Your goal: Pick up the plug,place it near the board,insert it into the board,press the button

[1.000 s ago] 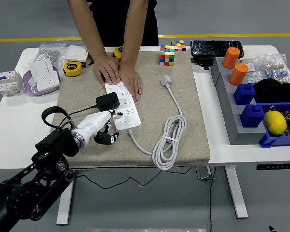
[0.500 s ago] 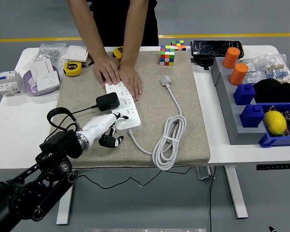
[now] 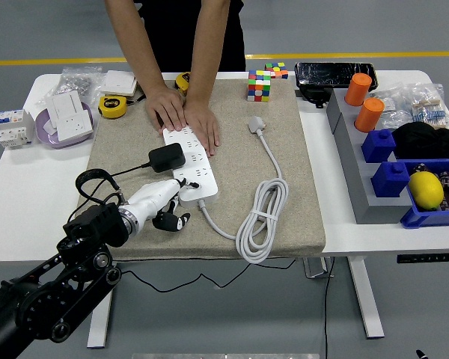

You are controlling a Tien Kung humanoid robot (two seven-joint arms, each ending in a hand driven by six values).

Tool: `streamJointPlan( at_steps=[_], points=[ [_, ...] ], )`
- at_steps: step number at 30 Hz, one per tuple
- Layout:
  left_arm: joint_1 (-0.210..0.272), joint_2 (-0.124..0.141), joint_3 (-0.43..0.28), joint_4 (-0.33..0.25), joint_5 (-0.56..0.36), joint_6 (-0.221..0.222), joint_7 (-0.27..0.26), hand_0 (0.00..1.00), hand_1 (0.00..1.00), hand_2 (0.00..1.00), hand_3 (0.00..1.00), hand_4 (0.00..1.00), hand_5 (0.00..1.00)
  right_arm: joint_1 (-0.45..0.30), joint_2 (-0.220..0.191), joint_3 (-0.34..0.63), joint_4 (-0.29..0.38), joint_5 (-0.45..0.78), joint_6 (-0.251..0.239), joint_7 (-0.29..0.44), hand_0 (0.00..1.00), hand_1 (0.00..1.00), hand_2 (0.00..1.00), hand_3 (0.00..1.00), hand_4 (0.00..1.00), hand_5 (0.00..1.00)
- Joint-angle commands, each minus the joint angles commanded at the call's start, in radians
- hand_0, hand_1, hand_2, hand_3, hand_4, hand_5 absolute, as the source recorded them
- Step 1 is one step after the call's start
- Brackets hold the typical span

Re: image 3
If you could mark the person's right forearm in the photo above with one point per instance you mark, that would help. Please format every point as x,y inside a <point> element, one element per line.
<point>138,48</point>

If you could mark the black plastic-wrapped tray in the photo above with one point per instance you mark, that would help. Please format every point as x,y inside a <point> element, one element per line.
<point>333,74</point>

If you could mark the person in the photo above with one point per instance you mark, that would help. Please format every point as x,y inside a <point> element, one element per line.
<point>179,30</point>

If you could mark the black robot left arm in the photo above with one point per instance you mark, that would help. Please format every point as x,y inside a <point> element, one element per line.
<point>60,299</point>

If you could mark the white wall socket panel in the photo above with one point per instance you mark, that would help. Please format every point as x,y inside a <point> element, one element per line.
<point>75,125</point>

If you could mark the clear bag of resistors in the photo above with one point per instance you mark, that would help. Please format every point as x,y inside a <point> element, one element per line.
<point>432,108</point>

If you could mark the blue plastic bin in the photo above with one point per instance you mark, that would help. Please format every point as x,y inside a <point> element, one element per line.
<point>434,218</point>

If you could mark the metal under-table bracket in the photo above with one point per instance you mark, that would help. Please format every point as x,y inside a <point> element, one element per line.
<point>316,267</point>

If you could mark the white switch box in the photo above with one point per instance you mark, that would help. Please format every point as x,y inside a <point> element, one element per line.
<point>118,83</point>

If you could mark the white power strip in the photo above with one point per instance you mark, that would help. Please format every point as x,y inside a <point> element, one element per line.
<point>206,193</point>

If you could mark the clear plastic bag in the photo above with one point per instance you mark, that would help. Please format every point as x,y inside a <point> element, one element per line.
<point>394,106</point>

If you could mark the white circuit breaker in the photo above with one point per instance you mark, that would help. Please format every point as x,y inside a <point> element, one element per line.
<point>13,129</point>

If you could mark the white blank switch plate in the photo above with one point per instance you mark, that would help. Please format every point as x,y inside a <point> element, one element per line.
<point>63,104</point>

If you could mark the large Rubik's cube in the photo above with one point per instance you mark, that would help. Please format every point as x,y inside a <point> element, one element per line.
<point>259,88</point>

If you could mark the grey stepped stand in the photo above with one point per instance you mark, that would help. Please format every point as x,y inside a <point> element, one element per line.
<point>353,168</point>

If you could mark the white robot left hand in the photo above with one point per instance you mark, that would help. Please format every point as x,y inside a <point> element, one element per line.
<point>153,194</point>

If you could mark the black power adapter plug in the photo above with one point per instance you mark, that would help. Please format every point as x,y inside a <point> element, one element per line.
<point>168,157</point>

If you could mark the blue block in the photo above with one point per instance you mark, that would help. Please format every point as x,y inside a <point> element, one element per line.
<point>389,181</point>
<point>378,147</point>

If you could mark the person's left hand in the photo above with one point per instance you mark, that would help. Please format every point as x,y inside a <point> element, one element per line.
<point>204,123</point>

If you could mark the yellow lemon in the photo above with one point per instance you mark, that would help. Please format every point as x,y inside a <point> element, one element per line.
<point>426,190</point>

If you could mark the black plastic holder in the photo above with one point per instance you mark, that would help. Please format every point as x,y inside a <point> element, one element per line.
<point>314,96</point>

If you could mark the black table control panel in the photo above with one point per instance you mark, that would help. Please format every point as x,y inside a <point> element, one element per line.
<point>426,258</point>

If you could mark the clear bag of screws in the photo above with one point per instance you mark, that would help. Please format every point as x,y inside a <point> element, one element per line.
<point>78,81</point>

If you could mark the grey-brown mat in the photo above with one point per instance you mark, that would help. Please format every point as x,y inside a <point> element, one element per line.
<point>164,245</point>

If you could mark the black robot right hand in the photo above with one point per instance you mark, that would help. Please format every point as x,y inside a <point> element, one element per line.
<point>420,355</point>

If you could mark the purple bowl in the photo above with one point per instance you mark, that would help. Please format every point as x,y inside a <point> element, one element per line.
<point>45,138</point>

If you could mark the white table leg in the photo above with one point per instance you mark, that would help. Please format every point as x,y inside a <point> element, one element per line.
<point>97,331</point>
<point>366,299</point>

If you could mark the small Rubik's cube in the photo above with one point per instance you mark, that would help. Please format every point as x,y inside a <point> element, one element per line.
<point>277,70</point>

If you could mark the black cloth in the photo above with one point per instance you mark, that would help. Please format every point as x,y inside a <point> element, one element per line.
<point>426,142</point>

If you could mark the orange cylinder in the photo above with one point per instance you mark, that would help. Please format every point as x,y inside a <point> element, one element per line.
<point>358,89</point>
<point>369,116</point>

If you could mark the person's left forearm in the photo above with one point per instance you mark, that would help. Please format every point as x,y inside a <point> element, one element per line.
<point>209,48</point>

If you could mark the person's right hand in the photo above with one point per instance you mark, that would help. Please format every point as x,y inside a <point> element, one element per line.
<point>166,108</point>

